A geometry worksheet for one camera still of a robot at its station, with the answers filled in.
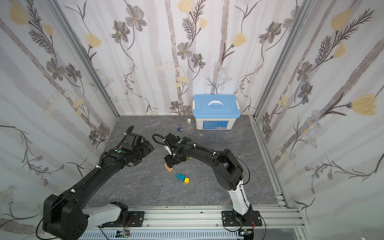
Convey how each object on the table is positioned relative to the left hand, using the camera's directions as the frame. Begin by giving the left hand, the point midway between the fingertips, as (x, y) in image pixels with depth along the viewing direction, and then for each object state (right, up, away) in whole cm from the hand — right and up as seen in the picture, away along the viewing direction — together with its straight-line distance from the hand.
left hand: (150, 149), depth 84 cm
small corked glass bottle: (+21, +11, +31) cm, 39 cm away
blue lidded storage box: (+40, +24, +19) cm, 51 cm away
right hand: (+13, -6, +3) cm, 15 cm away
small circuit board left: (-9, -39, -13) cm, 42 cm away
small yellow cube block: (+21, -19, +2) cm, 28 cm away
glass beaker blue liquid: (+14, +15, +24) cm, 31 cm away
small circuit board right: (+51, -40, -12) cm, 66 cm away
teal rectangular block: (+17, -17, +4) cm, 25 cm away
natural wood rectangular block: (+10, -14, +7) cm, 18 cm away
